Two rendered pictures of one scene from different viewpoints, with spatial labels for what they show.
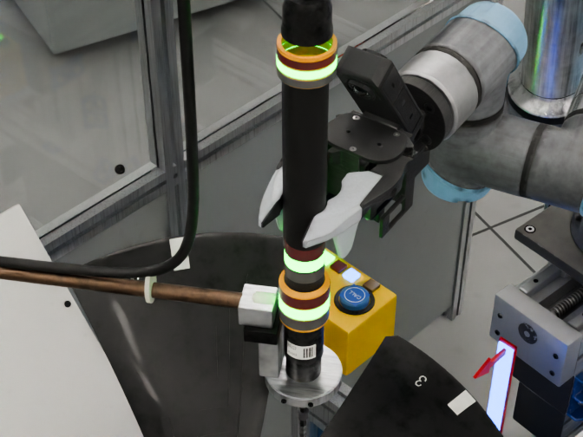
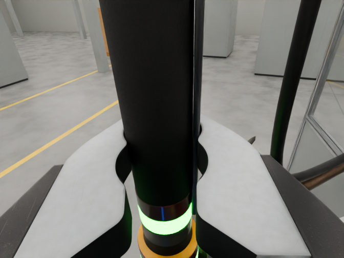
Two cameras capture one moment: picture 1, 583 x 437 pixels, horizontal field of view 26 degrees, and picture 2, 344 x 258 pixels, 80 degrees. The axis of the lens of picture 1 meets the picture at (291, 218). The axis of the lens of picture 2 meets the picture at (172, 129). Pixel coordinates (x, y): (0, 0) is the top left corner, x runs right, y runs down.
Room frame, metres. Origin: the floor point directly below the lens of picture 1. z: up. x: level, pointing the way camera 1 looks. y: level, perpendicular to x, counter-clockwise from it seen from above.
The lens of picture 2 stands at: (0.82, -0.05, 1.69)
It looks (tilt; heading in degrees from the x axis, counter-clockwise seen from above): 32 degrees down; 146
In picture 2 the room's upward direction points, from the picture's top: 3 degrees counter-clockwise
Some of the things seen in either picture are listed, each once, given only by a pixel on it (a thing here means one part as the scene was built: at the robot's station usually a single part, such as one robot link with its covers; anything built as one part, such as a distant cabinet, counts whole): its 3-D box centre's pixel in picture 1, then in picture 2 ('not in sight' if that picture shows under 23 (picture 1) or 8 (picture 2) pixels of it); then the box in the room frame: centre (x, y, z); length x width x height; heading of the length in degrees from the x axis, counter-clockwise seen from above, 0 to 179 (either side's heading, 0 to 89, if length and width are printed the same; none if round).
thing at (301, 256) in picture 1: (304, 242); (164, 189); (0.75, -0.01, 1.59); 0.03 x 0.03 x 0.01
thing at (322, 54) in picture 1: (306, 58); not in sight; (0.75, -0.01, 1.77); 0.04 x 0.04 x 0.03
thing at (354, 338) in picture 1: (329, 309); not in sight; (1.21, -0.05, 1.02); 0.16 x 0.10 x 0.11; 46
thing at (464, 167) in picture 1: (476, 146); not in sight; (0.97, -0.18, 1.51); 0.11 x 0.08 x 0.11; 65
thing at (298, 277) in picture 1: (304, 264); (166, 216); (0.75, -0.01, 1.56); 0.03 x 0.03 x 0.01
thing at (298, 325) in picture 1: (304, 307); not in sight; (0.75, -0.01, 1.51); 0.04 x 0.04 x 0.01
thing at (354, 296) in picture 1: (354, 298); not in sight; (1.18, -0.08, 1.08); 0.04 x 0.04 x 0.02
